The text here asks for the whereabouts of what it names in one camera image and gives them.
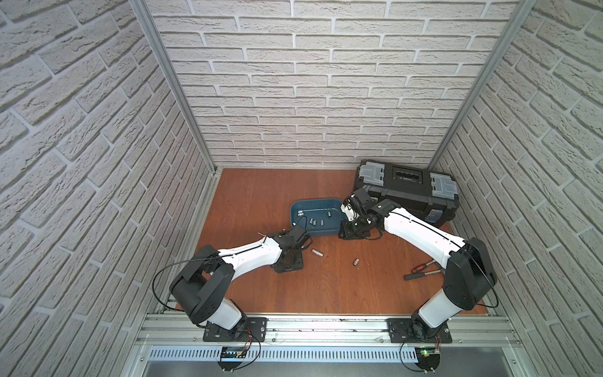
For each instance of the aluminium corner post left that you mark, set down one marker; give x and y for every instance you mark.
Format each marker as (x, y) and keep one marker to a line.
(153, 35)

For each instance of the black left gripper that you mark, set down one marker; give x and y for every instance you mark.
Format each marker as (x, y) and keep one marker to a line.
(290, 263)

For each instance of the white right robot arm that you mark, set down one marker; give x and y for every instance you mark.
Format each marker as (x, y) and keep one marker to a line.
(468, 270)

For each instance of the left controller board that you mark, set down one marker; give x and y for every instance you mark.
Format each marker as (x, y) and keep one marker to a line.
(231, 358)

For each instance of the black grey toolbox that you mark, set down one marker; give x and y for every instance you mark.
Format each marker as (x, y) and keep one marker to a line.
(431, 197)

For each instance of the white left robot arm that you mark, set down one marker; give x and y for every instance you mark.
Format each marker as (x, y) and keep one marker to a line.
(200, 287)

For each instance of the aluminium corner post right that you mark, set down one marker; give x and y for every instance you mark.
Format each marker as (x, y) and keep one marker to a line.
(509, 33)

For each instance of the aluminium corner post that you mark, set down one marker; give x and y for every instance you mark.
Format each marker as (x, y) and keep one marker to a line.
(153, 35)
(509, 33)

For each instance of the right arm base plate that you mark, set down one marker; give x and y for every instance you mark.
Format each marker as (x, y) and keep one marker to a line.
(409, 330)

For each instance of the controller board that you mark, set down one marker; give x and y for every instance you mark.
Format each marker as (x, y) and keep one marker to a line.
(428, 359)
(231, 358)

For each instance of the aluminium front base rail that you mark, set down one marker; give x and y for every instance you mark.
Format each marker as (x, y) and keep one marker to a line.
(304, 344)

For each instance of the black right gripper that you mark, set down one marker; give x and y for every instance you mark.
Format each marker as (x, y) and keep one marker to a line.
(347, 235)

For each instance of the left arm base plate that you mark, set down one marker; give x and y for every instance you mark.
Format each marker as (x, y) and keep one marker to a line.
(247, 327)

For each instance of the aluminium floor rail left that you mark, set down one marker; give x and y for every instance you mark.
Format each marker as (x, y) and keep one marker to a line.
(194, 225)

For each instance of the right controller board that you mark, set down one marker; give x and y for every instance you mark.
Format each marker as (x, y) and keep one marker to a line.
(428, 359)

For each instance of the teal plastic storage box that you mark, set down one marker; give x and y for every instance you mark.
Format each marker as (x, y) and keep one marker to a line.
(318, 210)

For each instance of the red black screwdriver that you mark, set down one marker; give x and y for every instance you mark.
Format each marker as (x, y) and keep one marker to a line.
(419, 271)

